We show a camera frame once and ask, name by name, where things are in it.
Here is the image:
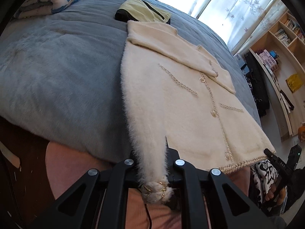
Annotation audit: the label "cream fuzzy knit cardigan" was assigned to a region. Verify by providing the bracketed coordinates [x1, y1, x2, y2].
[121, 21, 274, 204]

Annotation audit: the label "black patterned hanging clothes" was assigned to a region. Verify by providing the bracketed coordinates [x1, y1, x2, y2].
[244, 52, 270, 117]

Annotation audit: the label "person's hand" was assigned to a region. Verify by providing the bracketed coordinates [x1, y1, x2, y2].
[265, 183, 287, 207]

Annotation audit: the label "yellow paper on shelf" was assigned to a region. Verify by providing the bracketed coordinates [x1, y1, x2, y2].
[286, 73, 303, 93]

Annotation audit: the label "pink storage boxes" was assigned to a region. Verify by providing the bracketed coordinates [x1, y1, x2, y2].
[256, 49, 279, 72]

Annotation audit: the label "white box with label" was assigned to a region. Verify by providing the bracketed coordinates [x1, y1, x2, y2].
[234, 54, 247, 70]

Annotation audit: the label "wooden bookshelf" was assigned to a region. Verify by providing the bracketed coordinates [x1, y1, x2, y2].
[249, 12, 304, 141]

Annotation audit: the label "grey plush bed blanket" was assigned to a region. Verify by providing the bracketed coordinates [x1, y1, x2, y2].
[0, 0, 263, 164]

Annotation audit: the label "white floral curtain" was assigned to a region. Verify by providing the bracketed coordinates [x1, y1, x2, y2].
[188, 0, 287, 55]

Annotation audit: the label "yellow-green folded garment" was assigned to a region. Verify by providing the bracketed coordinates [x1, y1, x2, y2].
[114, 0, 171, 24]

